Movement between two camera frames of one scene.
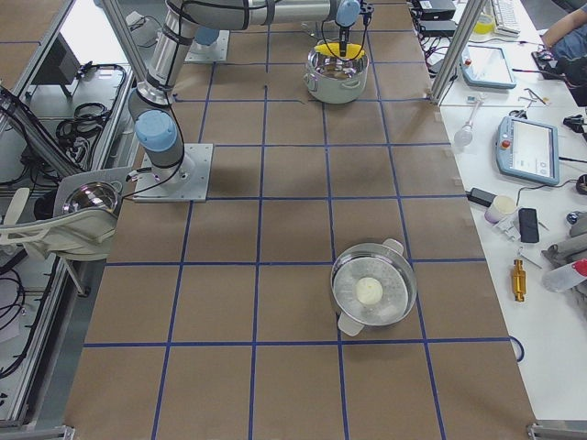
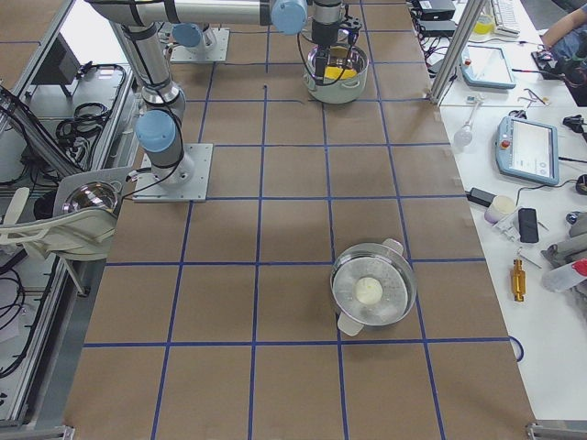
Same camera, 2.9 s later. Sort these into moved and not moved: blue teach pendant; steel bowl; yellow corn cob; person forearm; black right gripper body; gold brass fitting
Moved: black right gripper body; yellow corn cob
Not moved: steel bowl; person forearm; gold brass fitting; blue teach pendant
